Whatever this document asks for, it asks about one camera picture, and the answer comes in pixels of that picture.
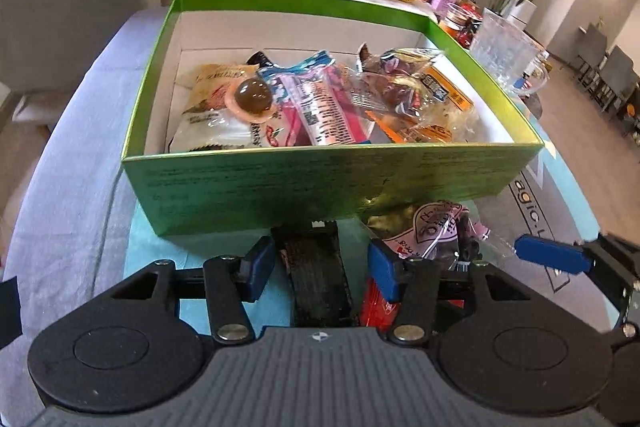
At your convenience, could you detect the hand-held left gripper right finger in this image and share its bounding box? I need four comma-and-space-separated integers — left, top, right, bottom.
367, 239, 538, 345

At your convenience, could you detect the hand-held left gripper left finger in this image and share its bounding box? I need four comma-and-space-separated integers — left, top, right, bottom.
107, 237, 276, 345

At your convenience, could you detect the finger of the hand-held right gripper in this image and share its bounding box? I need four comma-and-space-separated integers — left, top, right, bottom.
514, 232, 640, 280

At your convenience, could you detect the red snack packet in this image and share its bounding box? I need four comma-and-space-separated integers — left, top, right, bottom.
359, 277, 402, 331

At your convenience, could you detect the black snack packet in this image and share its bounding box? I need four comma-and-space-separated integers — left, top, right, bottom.
277, 227, 359, 329

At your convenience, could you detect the pink clear snack bag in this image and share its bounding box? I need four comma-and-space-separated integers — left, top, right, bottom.
367, 201, 488, 269

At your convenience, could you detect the green cardboard box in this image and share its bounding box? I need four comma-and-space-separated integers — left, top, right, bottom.
121, 0, 545, 238

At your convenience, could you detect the brown jelly cup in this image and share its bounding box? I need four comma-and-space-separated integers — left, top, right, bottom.
227, 78, 276, 123

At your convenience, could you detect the pile of snack packets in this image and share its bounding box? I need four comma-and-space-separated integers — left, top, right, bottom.
170, 42, 480, 154

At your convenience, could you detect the grey dining chair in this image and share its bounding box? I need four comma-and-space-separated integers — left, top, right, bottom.
597, 47, 639, 112
575, 24, 609, 84

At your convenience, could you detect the glass mug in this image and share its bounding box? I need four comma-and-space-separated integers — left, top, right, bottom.
470, 8, 551, 98

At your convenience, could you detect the grey tablecloth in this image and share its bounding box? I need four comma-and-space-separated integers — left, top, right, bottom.
0, 7, 178, 427

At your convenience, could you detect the white air purifier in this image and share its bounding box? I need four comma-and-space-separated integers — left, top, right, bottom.
507, 0, 539, 31

